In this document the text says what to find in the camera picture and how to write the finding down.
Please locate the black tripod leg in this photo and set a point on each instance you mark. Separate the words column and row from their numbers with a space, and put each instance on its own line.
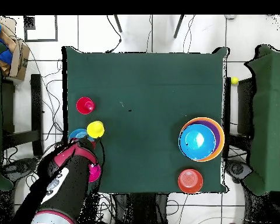
column 178, row 26
column 117, row 23

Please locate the red cup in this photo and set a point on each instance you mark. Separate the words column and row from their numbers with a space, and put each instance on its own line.
column 84, row 106

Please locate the black bench stand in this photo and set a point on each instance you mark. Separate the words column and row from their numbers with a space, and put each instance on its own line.
column 36, row 105

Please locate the purple bowl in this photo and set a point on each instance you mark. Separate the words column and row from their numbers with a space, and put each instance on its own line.
column 217, row 133

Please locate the black square floor frame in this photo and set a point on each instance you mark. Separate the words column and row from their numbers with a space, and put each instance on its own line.
column 40, row 40

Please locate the small orange bowl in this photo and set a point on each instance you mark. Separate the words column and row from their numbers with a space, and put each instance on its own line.
column 190, row 180

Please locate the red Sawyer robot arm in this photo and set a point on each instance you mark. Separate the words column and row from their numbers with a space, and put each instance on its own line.
column 67, row 182

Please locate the yellow cup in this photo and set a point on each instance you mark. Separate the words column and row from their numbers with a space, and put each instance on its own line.
column 95, row 129

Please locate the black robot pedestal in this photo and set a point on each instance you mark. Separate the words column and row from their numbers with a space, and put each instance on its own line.
column 142, row 210

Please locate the dark green tablecloth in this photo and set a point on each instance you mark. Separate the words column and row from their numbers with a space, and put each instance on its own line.
column 142, row 81

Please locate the large yellow bowl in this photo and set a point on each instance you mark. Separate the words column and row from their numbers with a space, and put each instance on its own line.
column 222, row 140

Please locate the shallow blue bowl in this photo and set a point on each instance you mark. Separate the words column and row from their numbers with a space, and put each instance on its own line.
column 79, row 133

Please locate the cardboard box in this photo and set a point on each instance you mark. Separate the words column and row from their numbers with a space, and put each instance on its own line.
column 19, row 60

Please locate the small pink bowl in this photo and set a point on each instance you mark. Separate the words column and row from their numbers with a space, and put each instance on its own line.
column 94, row 172

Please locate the small yellow ball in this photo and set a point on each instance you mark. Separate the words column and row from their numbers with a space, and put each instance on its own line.
column 234, row 80

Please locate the deep blue bowl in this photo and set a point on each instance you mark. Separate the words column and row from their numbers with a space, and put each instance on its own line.
column 197, row 142

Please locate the black pedestal foot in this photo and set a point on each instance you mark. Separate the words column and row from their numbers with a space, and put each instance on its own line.
column 236, row 168
column 16, row 166

